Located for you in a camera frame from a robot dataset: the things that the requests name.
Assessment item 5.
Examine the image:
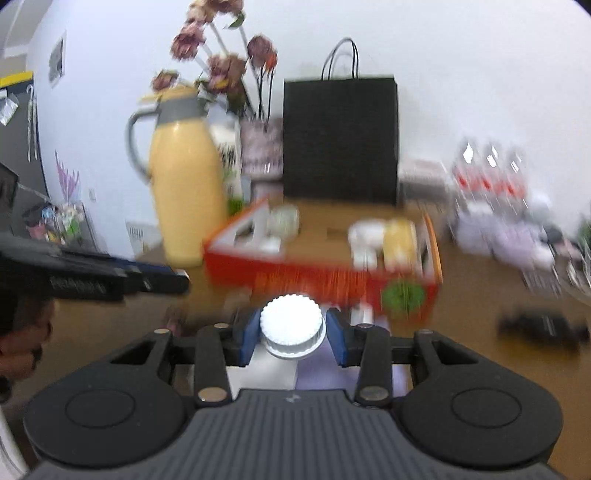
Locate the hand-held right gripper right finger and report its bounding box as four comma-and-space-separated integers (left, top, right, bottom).
325, 308, 467, 409

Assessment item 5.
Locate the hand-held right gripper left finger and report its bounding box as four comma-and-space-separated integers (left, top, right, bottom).
108, 308, 264, 408

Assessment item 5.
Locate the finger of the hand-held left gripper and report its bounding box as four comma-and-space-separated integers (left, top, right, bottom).
124, 270, 191, 296
108, 258, 174, 273

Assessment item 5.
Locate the white jar with ribbed lid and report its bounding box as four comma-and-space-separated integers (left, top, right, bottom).
226, 294, 326, 392

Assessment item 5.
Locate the red cardboard box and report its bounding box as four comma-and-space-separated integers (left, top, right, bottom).
203, 196, 444, 322

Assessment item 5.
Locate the person's left hand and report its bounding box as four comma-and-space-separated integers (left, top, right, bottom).
0, 300, 54, 383

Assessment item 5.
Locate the yellow thermos jug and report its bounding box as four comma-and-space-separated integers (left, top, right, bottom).
126, 85, 230, 268

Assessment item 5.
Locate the white drink carton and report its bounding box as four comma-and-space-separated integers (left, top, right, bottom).
216, 121, 246, 214

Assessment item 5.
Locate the grey cabinet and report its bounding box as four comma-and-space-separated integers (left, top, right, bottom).
0, 83, 49, 241

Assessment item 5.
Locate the purple ceramic vase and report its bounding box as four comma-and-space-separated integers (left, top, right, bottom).
239, 119, 285, 182

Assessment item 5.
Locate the clear plastic lidded container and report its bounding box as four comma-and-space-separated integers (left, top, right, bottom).
399, 159, 456, 205

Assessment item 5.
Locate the yellow and black box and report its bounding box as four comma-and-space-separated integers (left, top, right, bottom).
0, 71, 34, 89

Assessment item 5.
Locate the black paper bag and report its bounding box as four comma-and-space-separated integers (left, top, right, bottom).
282, 39, 400, 208

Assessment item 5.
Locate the purple rolled towel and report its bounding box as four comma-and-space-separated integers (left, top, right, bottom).
489, 220, 556, 272

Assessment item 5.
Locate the dried rose bouquet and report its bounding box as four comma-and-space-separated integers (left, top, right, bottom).
151, 0, 279, 117

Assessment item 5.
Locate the white wall vent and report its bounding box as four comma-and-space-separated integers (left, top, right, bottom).
125, 221, 163, 260

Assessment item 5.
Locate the purple drawstring pouch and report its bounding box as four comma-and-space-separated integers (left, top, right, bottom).
295, 359, 413, 398

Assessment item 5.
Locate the wire storage rack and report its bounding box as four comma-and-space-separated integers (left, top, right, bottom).
22, 202, 98, 253

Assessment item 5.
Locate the purple flower wall decoration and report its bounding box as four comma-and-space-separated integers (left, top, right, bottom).
55, 150, 81, 204

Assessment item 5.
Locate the black strap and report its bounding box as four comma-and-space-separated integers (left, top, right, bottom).
497, 311, 591, 352

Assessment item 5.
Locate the wall poster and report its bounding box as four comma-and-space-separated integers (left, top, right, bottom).
48, 30, 68, 89

